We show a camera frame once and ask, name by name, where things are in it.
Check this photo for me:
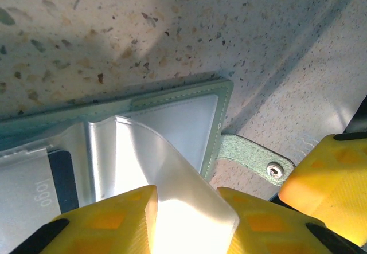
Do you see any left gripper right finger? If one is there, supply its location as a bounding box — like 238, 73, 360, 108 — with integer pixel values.
216, 186, 367, 254

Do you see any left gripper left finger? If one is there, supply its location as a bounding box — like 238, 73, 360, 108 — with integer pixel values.
10, 185, 158, 254

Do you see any green card holder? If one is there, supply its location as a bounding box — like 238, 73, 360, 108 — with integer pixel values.
0, 77, 296, 254

